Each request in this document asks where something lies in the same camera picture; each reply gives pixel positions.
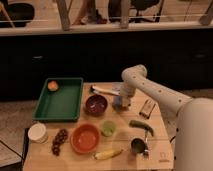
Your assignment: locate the metal cup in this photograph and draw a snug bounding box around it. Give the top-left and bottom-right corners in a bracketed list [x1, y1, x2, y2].
[131, 138, 146, 154]

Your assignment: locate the yellow corn cob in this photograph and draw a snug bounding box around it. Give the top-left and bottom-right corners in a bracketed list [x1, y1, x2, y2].
[94, 149, 123, 160]

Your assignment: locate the bunch of dark grapes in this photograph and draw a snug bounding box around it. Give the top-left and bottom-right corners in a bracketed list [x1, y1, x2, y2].
[51, 129, 68, 156]

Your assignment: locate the green plastic tray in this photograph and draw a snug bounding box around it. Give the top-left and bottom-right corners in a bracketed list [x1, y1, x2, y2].
[33, 77, 83, 122]

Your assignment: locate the orange bowl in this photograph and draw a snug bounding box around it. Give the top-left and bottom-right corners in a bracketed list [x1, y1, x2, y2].
[70, 123, 100, 154]

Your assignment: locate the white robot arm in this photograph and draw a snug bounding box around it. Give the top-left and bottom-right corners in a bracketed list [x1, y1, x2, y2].
[120, 65, 213, 171]

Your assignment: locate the black office chair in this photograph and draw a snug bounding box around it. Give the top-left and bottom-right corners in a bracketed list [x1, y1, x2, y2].
[0, 0, 35, 28]

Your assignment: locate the metal fork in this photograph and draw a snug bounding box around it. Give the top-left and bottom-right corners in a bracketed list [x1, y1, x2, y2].
[143, 131, 149, 158]

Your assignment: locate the orange fruit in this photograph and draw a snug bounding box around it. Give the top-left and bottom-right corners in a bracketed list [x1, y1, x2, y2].
[47, 81, 59, 92]

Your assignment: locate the green plastic cup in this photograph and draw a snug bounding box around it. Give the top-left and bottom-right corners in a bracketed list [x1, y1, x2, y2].
[101, 121, 116, 137]

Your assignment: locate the dark purple bowl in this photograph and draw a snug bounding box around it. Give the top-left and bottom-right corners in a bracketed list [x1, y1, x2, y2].
[84, 94, 108, 117]

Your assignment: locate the brown wooden box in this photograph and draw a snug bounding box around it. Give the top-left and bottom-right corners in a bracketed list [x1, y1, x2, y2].
[139, 99, 156, 119]

